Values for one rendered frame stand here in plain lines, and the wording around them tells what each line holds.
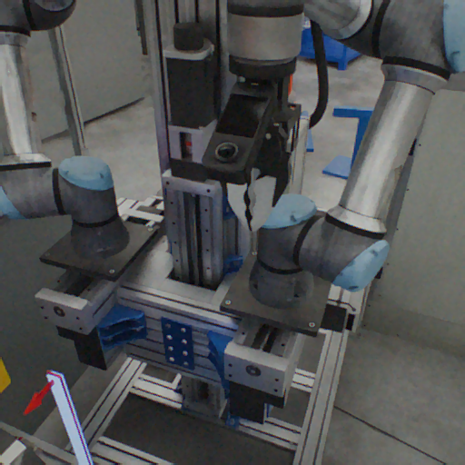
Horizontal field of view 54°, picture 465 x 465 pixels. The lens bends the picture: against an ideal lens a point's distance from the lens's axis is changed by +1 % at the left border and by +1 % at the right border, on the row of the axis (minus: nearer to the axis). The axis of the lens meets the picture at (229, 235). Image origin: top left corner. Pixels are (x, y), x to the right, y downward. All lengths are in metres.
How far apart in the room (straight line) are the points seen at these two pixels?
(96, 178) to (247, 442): 1.11
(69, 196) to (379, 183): 0.68
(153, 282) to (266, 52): 0.86
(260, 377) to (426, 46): 0.69
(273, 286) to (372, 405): 1.29
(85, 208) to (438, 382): 1.79
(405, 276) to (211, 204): 1.31
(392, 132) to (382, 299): 1.52
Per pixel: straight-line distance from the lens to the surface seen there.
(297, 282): 1.00
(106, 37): 4.92
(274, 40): 0.47
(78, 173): 1.10
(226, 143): 0.44
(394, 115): 0.85
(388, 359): 2.38
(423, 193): 1.96
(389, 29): 0.88
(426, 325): 2.37
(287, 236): 0.90
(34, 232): 1.69
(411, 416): 2.22
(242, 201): 0.55
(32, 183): 1.13
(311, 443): 1.78
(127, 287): 1.24
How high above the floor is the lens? 1.75
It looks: 36 degrees down
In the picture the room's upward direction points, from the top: straight up
